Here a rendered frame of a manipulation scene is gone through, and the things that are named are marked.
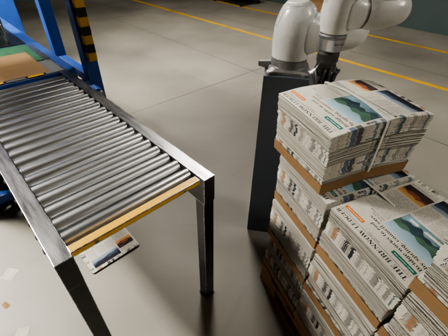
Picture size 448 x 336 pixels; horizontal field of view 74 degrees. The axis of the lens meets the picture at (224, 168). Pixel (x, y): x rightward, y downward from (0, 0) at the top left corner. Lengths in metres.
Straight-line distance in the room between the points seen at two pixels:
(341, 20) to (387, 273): 0.74
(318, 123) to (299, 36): 0.51
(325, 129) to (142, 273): 1.29
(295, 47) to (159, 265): 1.31
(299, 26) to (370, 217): 0.76
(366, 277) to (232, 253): 0.99
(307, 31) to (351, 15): 0.27
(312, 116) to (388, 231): 0.39
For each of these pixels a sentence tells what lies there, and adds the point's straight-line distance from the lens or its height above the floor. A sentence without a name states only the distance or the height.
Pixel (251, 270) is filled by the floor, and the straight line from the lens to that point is 1.76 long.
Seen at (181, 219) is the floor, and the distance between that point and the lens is 1.99.
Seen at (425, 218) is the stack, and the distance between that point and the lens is 1.07.
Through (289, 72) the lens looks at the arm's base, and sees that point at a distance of 1.35.
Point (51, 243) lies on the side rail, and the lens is 0.96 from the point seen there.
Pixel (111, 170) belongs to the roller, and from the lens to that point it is 1.14.
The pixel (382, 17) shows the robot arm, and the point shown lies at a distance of 1.16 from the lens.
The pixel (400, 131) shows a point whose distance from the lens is 1.04.
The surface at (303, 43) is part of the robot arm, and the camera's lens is 1.33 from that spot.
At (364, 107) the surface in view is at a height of 1.07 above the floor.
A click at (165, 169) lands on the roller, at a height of 0.80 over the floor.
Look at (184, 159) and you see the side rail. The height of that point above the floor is 0.80.
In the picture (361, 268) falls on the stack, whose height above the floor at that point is 0.74.
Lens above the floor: 1.48
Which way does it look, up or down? 38 degrees down
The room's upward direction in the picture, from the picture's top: 2 degrees clockwise
